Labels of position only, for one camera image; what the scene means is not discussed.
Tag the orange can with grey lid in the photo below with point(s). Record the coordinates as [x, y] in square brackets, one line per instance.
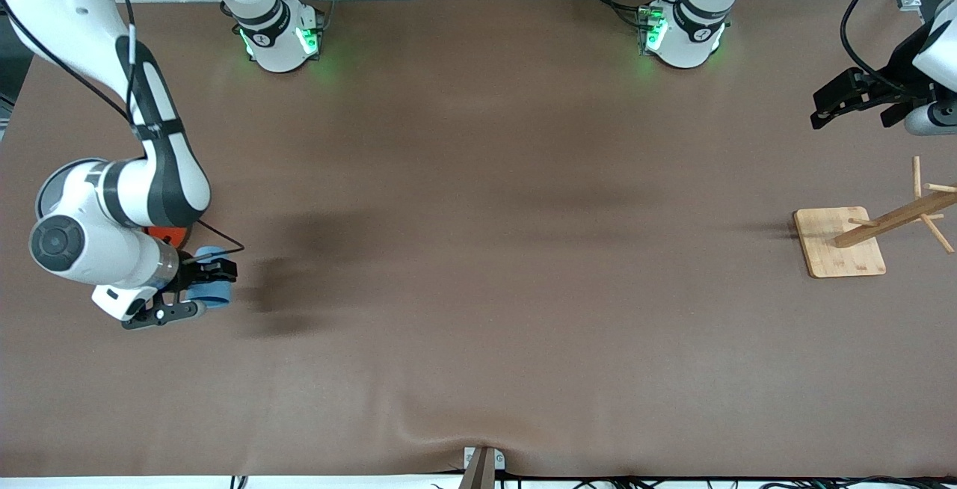
[170, 235]

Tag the wooden cup stand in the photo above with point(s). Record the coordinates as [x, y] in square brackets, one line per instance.
[841, 246]

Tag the brown table mat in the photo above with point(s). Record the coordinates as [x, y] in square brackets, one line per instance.
[478, 265]

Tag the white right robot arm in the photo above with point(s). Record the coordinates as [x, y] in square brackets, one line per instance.
[75, 242]

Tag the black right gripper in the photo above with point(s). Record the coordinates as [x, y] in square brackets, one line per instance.
[186, 271]

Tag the grey table edge clamp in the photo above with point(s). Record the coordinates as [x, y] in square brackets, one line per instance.
[482, 463]

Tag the light blue plastic cup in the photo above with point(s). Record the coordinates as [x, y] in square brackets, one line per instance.
[213, 297]

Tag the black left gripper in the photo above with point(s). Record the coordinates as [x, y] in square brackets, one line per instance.
[899, 78]

